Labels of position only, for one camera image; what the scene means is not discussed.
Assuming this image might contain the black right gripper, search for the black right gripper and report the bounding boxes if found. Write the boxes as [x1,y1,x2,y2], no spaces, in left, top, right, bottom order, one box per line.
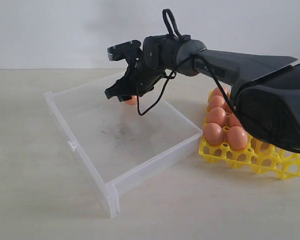
[104,58,166,102]

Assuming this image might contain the brown egg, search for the brown egg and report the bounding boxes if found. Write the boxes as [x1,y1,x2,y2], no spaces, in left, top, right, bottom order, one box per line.
[203,122,224,146]
[226,126,248,151]
[211,86,230,97]
[125,95,138,106]
[207,107,227,128]
[228,113,243,128]
[207,95,227,111]

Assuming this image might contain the clear plastic tray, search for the clear plastic tray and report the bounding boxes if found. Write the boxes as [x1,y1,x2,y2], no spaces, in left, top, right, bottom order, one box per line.
[44,73,202,218]

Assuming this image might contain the yellow plastic egg tray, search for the yellow plastic egg tray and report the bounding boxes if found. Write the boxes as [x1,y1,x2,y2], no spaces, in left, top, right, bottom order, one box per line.
[199,90,300,180]

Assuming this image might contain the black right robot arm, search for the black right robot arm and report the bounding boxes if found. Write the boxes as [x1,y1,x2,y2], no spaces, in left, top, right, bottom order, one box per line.
[105,34,300,154]

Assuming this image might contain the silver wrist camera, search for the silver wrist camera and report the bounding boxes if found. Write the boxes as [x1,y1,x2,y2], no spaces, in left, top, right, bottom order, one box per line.
[107,40,142,62]

